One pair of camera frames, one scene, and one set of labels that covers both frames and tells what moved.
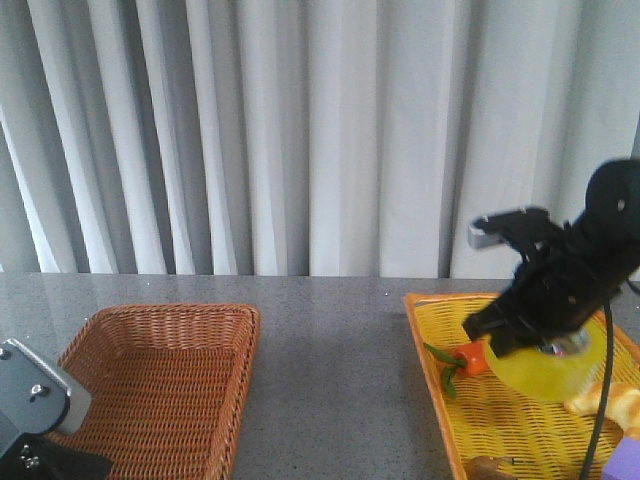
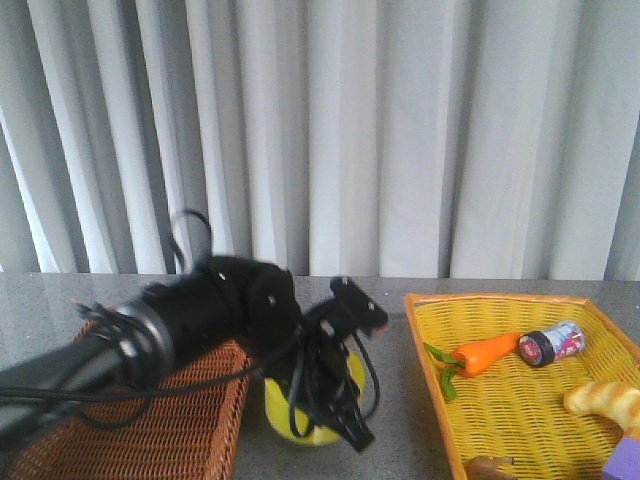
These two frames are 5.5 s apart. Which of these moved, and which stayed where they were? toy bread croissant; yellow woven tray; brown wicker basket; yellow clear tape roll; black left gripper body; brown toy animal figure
Moved: black left gripper body; yellow clear tape roll
Stayed: brown toy animal figure; yellow woven tray; brown wicker basket; toy bread croissant
